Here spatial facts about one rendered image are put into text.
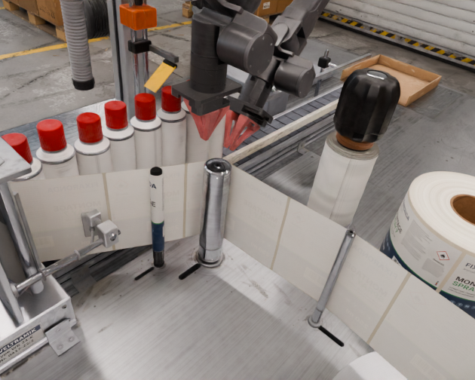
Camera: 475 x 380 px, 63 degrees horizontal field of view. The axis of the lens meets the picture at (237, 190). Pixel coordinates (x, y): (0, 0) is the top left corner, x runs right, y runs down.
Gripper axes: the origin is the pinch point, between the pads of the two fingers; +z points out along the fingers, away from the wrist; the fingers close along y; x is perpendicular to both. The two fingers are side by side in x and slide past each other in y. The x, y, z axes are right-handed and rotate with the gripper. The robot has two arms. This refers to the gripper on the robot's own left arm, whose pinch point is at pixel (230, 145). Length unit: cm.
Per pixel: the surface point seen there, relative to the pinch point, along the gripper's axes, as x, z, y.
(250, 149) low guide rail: 5.1, -1.2, 2.2
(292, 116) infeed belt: 27.3, -15.0, -2.4
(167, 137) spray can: -17.3, 3.8, -1.6
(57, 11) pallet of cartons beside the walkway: 142, -44, -307
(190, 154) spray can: -9.3, 5.0, -1.5
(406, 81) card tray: 84, -53, 8
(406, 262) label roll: -5.2, 4.6, 40.5
